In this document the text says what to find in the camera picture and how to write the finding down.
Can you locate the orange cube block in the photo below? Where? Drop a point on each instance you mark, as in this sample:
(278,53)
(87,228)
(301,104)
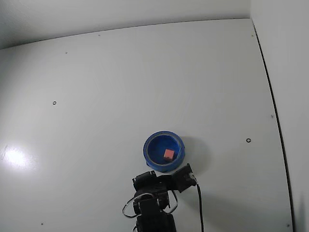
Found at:
(168,154)

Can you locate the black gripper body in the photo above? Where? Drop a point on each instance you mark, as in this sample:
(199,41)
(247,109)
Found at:
(161,182)

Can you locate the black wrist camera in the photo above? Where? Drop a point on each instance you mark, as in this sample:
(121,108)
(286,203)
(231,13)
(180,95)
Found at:
(184,178)

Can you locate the blue tape roll bin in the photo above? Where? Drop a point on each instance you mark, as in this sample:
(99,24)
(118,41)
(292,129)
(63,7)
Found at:
(154,149)

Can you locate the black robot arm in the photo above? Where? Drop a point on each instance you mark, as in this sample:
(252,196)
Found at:
(154,217)

